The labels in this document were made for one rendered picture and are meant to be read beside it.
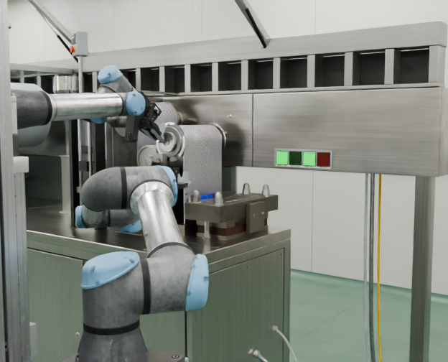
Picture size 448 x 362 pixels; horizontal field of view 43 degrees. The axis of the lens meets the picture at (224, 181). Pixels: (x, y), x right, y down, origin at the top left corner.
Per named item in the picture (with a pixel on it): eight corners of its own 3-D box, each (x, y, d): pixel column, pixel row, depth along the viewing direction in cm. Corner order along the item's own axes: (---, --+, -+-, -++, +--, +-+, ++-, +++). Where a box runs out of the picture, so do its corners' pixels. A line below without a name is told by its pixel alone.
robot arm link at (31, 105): (7, 86, 146) (146, 85, 184) (-16, 88, 153) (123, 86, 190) (11, 132, 147) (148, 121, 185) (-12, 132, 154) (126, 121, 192)
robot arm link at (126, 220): (108, 230, 198) (108, 198, 197) (141, 228, 201) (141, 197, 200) (110, 234, 190) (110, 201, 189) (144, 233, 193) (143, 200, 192)
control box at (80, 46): (68, 56, 251) (67, 32, 250) (82, 57, 254) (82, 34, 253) (73, 54, 245) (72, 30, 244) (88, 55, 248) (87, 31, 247)
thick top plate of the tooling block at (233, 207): (184, 218, 212) (184, 202, 212) (245, 206, 244) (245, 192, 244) (219, 223, 203) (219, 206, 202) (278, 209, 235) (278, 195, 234)
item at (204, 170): (183, 203, 218) (183, 154, 216) (220, 197, 237) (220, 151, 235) (184, 203, 217) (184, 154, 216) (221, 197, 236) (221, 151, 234)
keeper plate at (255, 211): (245, 233, 217) (245, 203, 215) (260, 228, 225) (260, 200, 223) (251, 233, 215) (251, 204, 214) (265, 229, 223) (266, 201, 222)
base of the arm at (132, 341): (118, 386, 111) (116, 336, 110) (59, 370, 118) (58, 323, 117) (162, 358, 124) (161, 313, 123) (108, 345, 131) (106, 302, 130)
